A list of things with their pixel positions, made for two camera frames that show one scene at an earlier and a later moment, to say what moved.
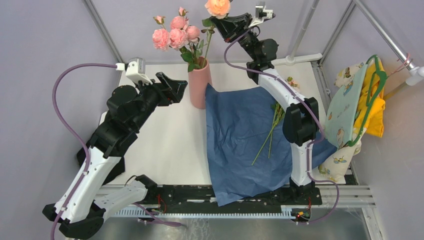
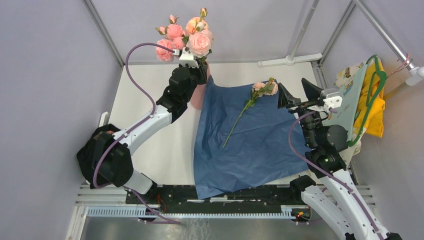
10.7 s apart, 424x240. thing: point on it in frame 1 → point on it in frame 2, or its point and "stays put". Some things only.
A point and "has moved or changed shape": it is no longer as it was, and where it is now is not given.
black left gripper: [170, 90] → [201, 71]
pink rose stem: [176, 37] has moved or changed shape
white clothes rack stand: [290, 59] stays put
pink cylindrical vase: [198, 78] stays put
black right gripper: [229, 26] → [286, 99]
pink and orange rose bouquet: [218, 9] → [198, 28]
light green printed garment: [339, 122] stays put
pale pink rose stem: [279, 114] → [269, 88]
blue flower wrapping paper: [250, 154] has moved or changed shape
